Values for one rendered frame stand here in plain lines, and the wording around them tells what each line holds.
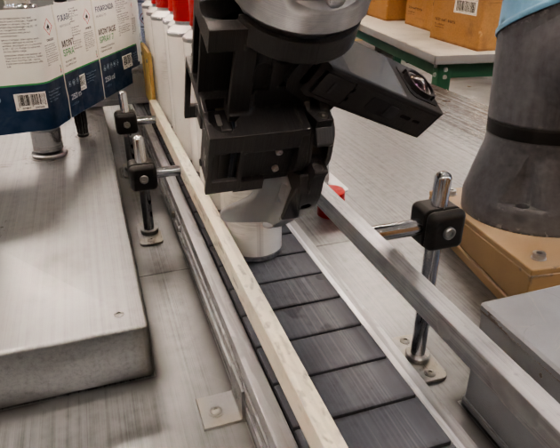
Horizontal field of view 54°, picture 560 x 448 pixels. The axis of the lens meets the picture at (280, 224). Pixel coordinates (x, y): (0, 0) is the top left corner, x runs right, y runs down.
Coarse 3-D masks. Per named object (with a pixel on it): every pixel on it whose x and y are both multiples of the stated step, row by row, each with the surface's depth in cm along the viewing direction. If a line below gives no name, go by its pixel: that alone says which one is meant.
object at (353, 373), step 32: (288, 256) 50; (288, 288) 45; (320, 288) 45; (288, 320) 42; (320, 320) 42; (352, 320) 42; (256, 352) 41; (320, 352) 38; (352, 352) 38; (320, 384) 36; (352, 384) 36; (384, 384) 36; (288, 416) 33; (352, 416) 33; (384, 416) 33; (416, 416) 33
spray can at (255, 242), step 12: (228, 192) 47; (240, 192) 46; (228, 228) 49; (240, 228) 48; (252, 228) 47; (264, 228) 48; (276, 228) 49; (240, 240) 48; (252, 240) 48; (264, 240) 48; (276, 240) 49; (252, 252) 49; (264, 252) 49; (276, 252) 50
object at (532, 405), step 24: (336, 216) 40; (360, 216) 39; (360, 240) 37; (384, 240) 36; (384, 264) 34; (408, 264) 33; (408, 288) 32; (432, 288) 31; (432, 312) 30; (456, 312) 29; (456, 336) 28; (480, 336) 27; (480, 360) 26; (504, 360) 26; (504, 384) 25; (528, 384) 24; (528, 408) 23; (552, 408) 23; (552, 432) 22
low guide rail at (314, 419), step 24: (168, 144) 70; (192, 168) 60; (192, 192) 56; (216, 216) 49; (216, 240) 47; (240, 264) 42; (240, 288) 40; (264, 312) 37; (264, 336) 35; (288, 360) 32; (288, 384) 31; (312, 384) 31; (312, 408) 29; (312, 432) 28; (336, 432) 28
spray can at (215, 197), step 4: (196, 120) 55; (196, 124) 55; (196, 128) 55; (196, 132) 56; (200, 132) 55; (200, 136) 55; (200, 140) 55; (200, 144) 55; (200, 148) 55; (200, 152) 56; (200, 168) 57; (200, 172) 57; (200, 176) 57; (204, 180) 57; (212, 196) 57; (216, 196) 57; (212, 200) 57; (216, 200) 57; (216, 204) 57; (220, 204) 57; (216, 208) 57; (220, 208) 57
